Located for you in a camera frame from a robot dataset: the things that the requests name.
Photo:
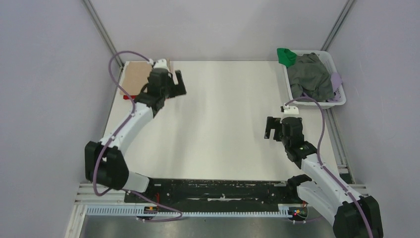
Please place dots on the white laundry basket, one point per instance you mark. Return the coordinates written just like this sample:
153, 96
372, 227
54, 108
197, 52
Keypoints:
327, 60

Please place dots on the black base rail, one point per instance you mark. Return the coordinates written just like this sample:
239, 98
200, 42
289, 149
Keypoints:
194, 195

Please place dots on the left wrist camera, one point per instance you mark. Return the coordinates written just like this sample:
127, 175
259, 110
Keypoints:
161, 63

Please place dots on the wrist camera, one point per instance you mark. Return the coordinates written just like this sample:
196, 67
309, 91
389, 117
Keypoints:
289, 110
161, 63

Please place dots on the grey t shirt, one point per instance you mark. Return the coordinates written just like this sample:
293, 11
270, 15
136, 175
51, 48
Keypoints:
309, 77

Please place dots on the white cable comb strip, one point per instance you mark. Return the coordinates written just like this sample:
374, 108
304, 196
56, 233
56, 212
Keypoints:
144, 211

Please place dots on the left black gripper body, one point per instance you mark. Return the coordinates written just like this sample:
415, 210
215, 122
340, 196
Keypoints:
164, 92

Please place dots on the green t shirt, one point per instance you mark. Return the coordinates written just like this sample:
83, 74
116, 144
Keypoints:
286, 57

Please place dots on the beige t shirt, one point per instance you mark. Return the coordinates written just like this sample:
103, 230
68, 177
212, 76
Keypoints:
135, 76

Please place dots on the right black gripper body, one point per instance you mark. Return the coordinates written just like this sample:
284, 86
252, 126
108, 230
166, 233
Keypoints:
285, 141

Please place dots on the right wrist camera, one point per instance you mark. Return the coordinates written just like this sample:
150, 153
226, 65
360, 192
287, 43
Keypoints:
289, 110

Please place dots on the folded red t shirt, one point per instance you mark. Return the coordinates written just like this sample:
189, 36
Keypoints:
129, 97

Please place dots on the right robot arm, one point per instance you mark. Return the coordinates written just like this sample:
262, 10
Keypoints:
350, 214

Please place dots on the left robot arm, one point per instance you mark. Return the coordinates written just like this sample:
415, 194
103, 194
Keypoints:
104, 160

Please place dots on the lilac t shirt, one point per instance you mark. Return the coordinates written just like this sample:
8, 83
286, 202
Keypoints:
335, 80

